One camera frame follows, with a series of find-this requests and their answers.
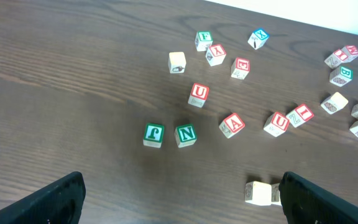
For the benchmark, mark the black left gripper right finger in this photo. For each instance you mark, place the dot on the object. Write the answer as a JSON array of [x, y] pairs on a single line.
[[305, 202]]

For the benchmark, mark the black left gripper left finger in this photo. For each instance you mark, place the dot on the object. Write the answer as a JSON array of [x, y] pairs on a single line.
[[59, 202]]

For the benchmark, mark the yellow C letter block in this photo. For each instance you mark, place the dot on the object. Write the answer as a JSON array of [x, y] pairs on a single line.
[[258, 193]]

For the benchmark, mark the yellow O letter block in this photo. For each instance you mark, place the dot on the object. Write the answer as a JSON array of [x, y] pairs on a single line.
[[276, 195]]

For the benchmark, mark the red U letter block middle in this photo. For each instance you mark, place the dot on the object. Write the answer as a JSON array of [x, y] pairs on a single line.
[[276, 124]]

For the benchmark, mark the red u letter block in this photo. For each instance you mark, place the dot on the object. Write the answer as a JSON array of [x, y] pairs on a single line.
[[198, 95], [276, 124]]

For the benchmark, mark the red I block middle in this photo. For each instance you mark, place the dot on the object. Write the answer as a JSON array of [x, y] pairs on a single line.
[[300, 115]]

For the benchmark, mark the red i block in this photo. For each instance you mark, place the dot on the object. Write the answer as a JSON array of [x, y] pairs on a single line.
[[336, 58], [300, 115]]

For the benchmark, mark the red A letter block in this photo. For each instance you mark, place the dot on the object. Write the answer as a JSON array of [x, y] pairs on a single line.
[[231, 125]]

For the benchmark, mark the yellow block centre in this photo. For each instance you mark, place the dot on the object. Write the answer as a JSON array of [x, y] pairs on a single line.
[[334, 103]]

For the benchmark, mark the green J letter block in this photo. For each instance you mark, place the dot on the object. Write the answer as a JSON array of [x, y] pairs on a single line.
[[153, 136]]

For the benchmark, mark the green B letter block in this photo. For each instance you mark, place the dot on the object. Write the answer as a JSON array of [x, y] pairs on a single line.
[[341, 76]]

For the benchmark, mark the green N letter block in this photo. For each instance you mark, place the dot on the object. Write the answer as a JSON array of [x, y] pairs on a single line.
[[185, 135]]

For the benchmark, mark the red E letter block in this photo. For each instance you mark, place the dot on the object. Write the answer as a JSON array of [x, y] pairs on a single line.
[[240, 68]]

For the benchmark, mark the red U letter block left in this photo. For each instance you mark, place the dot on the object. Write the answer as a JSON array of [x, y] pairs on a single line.
[[198, 95]]

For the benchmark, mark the red I block top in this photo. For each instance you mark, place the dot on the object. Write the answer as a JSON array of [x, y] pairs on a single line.
[[336, 58]]

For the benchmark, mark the red M letter block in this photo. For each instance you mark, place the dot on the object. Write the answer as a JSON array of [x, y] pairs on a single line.
[[351, 51]]

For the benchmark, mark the blue X letter block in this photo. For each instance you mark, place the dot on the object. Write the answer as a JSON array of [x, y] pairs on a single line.
[[258, 38]]

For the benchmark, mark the red X letter block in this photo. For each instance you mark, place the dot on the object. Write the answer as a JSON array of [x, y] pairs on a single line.
[[215, 54]]

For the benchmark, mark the yellow block far left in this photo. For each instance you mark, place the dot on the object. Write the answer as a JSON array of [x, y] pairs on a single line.
[[176, 62]]

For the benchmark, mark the green F letter block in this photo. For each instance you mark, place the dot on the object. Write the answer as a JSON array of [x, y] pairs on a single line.
[[203, 40]]

